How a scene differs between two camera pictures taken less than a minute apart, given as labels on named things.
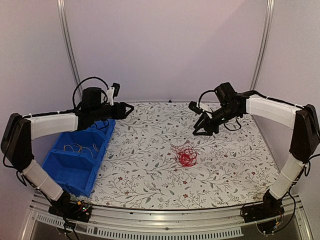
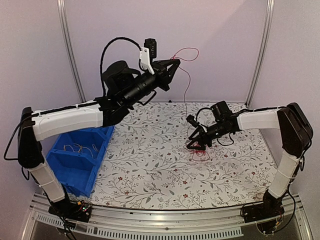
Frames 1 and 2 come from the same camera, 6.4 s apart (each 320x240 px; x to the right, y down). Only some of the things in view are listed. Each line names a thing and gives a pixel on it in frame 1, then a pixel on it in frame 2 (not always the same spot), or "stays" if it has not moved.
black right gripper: x=213 y=128 → x=202 y=147
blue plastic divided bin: x=73 y=157 stays
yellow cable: x=80 y=150 stays
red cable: x=186 y=154 → x=204 y=152
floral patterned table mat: x=154 y=159 stays
